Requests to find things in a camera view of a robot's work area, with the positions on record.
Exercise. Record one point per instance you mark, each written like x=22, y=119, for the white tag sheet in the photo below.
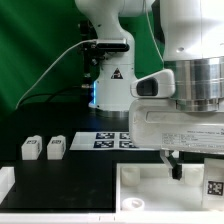
x=102, y=141

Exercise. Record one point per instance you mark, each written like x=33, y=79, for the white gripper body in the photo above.
x=156, y=124

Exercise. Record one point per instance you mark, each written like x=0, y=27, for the white front edge strip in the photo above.
x=121, y=218

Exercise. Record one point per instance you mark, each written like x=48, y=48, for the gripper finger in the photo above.
x=175, y=169

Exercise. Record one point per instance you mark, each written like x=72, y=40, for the white left obstacle block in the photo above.
x=7, y=180

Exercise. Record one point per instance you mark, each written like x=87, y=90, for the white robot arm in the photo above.
x=181, y=106

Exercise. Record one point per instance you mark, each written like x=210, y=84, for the white square tabletop part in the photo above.
x=149, y=187

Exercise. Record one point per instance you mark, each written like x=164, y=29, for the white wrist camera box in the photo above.
x=160, y=85

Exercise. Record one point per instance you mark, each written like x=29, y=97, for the black rear camera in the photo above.
x=114, y=45

